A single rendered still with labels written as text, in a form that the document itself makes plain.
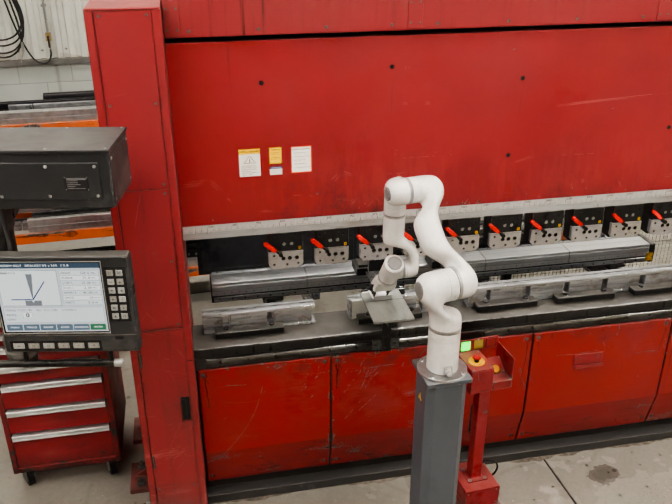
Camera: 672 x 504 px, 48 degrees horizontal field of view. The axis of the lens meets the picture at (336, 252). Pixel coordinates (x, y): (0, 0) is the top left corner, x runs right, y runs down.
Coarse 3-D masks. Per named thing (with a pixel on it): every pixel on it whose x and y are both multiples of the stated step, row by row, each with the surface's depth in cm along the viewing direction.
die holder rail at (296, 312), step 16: (256, 304) 343; (272, 304) 343; (288, 304) 343; (304, 304) 343; (208, 320) 335; (240, 320) 338; (256, 320) 340; (272, 320) 346; (288, 320) 343; (304, 320) 345
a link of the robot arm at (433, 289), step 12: (420, 276) 272; (432, 276) 269; (444, 276) 270; (456, 276) 271; (420, 288) 269; (432, 288) 267; (444, 288) 268; (456, 288) 270; (420, 300) 272; (432, 300) 268; (444, 300) 271; (432, 312) 274; (444, 312) 273; (456, 312) 279; (432, 324) 279; (444, 324) 276; (456, 324) 277
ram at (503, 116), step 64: (192, 64) 286; (256, 64) 291; (320, 64) 296; (384, 64) 301; (448, 64) 306; (512, 64) 311; (576, 64) 317; (640, 64) 323; (192, 128) 296; (256, 128) 301; (320, 128) 307; (384, 128) 312; (448, 128) 318; (512, 128) 323; (576, 128) 329; (640, 128) 336; (192, 192) 307; (256, 192) 313; (320, 192) 318; (448, 192) 330; (512, 192) 337; (576, 192) 343
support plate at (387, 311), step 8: (368, 296) 343; (392, 296) 343; (400, 296) 343; (368, 304) 336; (376, 304) 336; (384, 304) 336; (392, 304) 336; (400, 304) 336; (368, 312) 332; (376, 312) 330; (384, 312) 330; (392, 312) 330; (400, 312) 330; (408, 312) 330; (376, 320) 324; (384, 320) 324; (392, 320) 324; (400, 320) 325; (408, 320) 326
